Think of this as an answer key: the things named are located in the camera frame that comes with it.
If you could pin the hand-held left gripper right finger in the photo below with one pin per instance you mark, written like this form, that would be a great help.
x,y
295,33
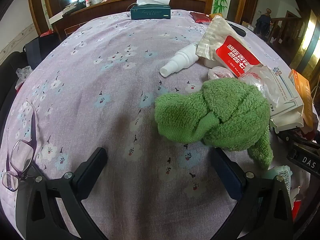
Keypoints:
x,y
225,172

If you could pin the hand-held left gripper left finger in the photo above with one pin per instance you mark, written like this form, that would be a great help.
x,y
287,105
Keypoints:
x,y
92,170

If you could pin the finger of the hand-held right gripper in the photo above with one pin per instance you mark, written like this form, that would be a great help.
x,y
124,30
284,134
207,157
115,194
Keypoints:
x,y
297,138

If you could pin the teal white barcode wrapper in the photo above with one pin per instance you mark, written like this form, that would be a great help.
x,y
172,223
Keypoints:
x,y
283,176

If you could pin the white blue medicine box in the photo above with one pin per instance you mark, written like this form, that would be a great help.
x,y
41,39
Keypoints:
x,y
287,105

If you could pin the orange box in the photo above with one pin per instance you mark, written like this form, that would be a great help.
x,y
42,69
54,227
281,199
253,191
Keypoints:
x,y
303,92

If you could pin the red white wrapper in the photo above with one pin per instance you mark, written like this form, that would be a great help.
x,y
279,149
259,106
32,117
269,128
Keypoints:
x,y
296,206

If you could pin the green towel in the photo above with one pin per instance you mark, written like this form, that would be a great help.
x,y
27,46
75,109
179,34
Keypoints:
x,y
220,110

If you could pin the clear plastic bag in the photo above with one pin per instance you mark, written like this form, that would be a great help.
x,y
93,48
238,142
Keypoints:
x,y
262,82
23,73

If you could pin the pinkish plastic bag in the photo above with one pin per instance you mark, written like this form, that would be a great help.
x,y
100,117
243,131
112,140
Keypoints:
x,y
221,73

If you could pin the red white wet wipes packet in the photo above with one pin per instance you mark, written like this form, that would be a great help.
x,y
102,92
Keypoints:
x,y
235,52

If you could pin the white spray bottle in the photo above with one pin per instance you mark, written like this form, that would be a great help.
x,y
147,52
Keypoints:
x,y
182,58

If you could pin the purple floral tablecloth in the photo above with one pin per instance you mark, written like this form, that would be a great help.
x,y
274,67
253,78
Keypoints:
x,y
100,80

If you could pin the golden pillar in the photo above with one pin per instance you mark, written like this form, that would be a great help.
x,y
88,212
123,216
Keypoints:
x,y
306,45

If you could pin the wooden staircase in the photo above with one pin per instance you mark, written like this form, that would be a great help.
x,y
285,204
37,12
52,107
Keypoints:
x,y
285,30

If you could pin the dark jacket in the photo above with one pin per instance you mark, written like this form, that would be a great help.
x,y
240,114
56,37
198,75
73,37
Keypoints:
x,y
263,23

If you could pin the black gloves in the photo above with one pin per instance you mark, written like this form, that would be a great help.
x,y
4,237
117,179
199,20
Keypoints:
x,y
238,31

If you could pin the black chair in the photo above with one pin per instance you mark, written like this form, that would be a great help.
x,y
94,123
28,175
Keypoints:
x,y
37,50

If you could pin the brown wooden door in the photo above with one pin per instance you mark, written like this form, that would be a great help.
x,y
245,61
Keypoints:
x,y
253,2

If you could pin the yellow brown tape roll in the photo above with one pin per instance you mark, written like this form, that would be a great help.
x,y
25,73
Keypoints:
x,y
215,15

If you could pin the dark red packet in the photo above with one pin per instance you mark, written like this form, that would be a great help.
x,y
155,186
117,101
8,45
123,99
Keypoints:
x,y
201,17

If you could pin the wooden sideboard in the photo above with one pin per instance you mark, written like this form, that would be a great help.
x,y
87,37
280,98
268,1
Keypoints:
x,y
100,12

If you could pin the teal tissue box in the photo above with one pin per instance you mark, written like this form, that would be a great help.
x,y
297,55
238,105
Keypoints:
x,y
150,12

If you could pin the purple frame eyeglasses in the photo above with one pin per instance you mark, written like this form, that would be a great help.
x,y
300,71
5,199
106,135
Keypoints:
x,y
22,156

